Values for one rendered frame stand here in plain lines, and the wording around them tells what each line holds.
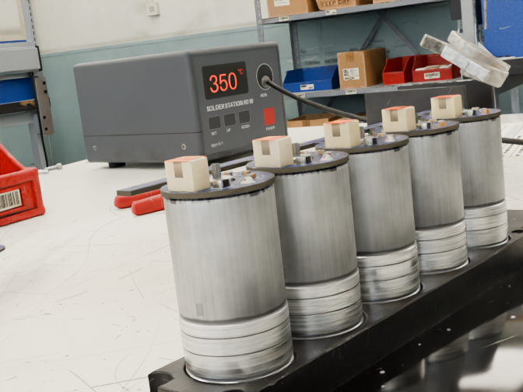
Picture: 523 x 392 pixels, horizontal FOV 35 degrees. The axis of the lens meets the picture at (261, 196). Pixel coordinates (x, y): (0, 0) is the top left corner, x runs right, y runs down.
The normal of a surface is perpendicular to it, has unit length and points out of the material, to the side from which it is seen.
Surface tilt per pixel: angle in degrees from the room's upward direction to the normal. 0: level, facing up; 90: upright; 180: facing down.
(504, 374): 0
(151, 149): 90
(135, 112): 90
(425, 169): 90
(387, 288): 90
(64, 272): 0
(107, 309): 0
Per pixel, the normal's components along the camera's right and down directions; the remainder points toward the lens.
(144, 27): -0.47, 0.21
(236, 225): 0.29, 0.14
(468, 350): -0.11, -0.98
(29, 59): 0.87, -0.01
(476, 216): 0.03, 0.17
